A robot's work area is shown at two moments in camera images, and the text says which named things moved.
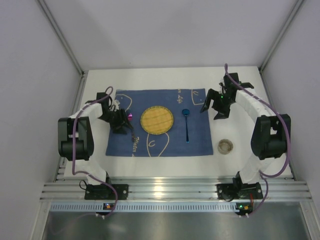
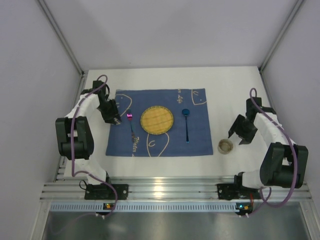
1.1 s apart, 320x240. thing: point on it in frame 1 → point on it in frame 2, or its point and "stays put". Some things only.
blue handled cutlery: (186, 112) stays put
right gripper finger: (212, 95) → (236, 125)
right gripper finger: (223, 110) → (246, 139)
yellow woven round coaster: (156, 120) stays put
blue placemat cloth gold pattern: (190, 133) stays put
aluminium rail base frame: (176, 191) stays put
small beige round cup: (225, 146) stays put
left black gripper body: (120, 122) → (113, 114)
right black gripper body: (217, 104) → (240, 130)
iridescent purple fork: (130, 118) stays put
